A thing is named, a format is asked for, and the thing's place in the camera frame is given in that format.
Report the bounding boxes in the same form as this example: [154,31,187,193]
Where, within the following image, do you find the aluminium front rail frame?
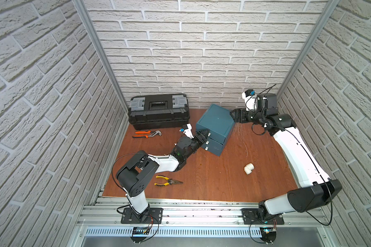
[67,195,339,247]

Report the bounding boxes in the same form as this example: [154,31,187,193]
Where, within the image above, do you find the white pipe elbow fitting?
[244,163,255,175]

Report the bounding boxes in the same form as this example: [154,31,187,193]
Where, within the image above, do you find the orange handled groove pliers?
[132,130,162,139]

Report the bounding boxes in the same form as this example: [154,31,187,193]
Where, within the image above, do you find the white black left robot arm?
[114,129,209,215]

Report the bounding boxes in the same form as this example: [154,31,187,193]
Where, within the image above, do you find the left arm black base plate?
[121,207,163,224]

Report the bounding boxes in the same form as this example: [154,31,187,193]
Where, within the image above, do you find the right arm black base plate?
[241,208,284,225]

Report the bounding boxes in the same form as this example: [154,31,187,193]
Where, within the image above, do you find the left aluminium corner profile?
[74,0,128,113]

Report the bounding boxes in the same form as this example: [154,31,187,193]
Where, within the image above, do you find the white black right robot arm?
[230,89,342,223]

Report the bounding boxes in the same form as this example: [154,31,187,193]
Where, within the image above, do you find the yellow handled pliers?
[154,175,183,187]

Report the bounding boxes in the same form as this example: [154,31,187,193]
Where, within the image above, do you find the aluminium corner profile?
[277,0,340,98]
[74,0,128,113]

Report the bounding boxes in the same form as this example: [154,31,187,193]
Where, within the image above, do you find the teal drawer cabinet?
[196,104,235,156]

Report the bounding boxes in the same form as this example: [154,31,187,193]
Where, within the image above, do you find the left controller board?
[130,226,150,244]

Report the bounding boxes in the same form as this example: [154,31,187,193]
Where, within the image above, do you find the right aluminium corner profile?
[277,0,340,98]

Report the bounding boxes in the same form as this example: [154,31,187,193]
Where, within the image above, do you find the right controller board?
[260,227,277,244]

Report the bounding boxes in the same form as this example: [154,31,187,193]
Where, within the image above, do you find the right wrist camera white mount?
[242,89,257,111]

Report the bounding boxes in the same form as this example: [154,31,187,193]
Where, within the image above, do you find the controller board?
[130,226,150,244]
[260,227,277,244]

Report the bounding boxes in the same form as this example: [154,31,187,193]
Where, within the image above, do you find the black plastic toolbox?
[128,94,190,130]

